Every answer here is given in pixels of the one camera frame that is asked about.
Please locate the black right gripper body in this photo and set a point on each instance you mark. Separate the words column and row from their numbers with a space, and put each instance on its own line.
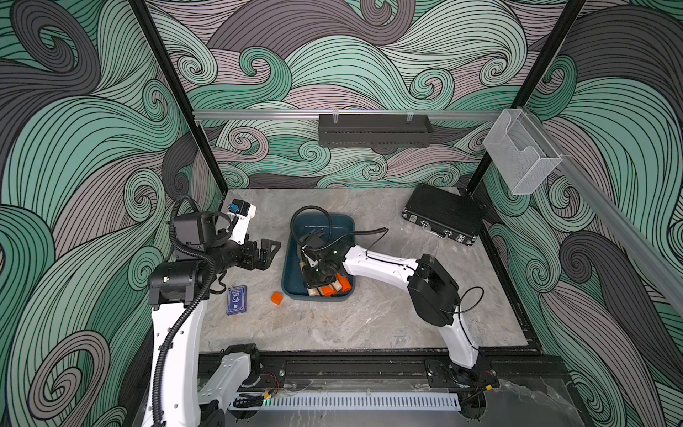
column 317, row 276

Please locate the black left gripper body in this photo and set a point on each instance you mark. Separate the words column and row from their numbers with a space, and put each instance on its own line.
column 228, row 254

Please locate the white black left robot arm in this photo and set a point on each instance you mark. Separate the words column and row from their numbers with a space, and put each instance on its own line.
column 206, row 245

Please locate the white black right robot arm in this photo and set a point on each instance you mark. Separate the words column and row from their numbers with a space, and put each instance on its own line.
column 433, row 292

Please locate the blue card pack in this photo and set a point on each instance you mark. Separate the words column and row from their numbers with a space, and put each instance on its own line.
column 236, row 300

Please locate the small orange block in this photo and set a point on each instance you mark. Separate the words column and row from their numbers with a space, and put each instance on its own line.
column 277, row 298

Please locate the black case with latches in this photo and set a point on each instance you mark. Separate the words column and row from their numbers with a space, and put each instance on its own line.
column 445, row 214

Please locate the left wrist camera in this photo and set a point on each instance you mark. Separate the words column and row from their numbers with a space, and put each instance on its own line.
column 237, row 215

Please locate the black perforated wall shelf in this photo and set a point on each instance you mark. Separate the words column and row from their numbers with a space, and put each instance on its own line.
column 375, row 131

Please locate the white slotted cable duct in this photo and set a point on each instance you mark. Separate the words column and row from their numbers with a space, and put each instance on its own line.
column 382, row 401

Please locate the clear plastic wall bin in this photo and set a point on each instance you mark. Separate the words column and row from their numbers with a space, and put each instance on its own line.
column 522, row 150

